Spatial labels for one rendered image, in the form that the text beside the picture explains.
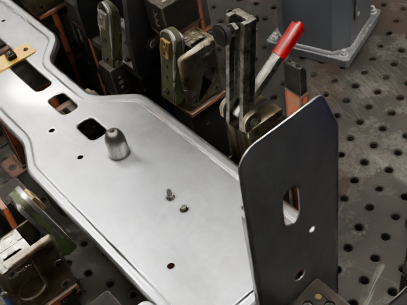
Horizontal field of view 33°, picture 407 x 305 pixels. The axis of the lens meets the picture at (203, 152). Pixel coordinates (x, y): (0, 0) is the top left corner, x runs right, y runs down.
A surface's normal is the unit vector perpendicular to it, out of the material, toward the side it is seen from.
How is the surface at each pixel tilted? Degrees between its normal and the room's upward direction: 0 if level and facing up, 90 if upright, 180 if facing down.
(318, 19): 90
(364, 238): 0
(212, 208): 0
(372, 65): 0
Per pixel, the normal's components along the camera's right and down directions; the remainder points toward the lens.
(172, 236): -0.14, -0.68
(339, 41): 0.24, 0.69
